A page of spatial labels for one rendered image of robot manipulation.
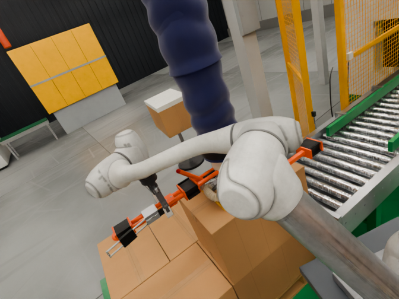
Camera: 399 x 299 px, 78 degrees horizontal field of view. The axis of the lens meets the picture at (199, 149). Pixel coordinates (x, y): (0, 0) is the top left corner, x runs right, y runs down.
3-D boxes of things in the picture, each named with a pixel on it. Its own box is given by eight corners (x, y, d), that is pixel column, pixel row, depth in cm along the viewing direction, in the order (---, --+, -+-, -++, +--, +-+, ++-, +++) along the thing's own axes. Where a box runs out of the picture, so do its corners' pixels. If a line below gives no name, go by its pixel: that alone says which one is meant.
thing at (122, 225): (132, 223, 117) (127, 216, 115) (136, 232, 111) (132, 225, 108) (116, 234, 114) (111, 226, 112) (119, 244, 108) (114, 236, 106)
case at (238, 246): (265, 190, 180) (253, 145, 161) (312, 219, 147) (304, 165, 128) (198, 239, 162) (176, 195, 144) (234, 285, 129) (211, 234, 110)
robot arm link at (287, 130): (238, 111, 76) (222, 134, 66) (300, 100, 66) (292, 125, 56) (250, 147, 81) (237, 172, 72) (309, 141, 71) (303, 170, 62)
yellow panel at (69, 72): (121, 100, 884) (83, 28, 768) (129, 102, 811) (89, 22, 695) (60, 130, 800) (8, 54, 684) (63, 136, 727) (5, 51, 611)
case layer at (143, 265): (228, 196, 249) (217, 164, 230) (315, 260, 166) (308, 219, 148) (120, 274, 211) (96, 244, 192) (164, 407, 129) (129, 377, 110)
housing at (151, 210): (157, 209, 120) (153, 203, 118) (161, 216, 115) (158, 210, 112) (144, 218, 118) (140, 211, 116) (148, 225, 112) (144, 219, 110)
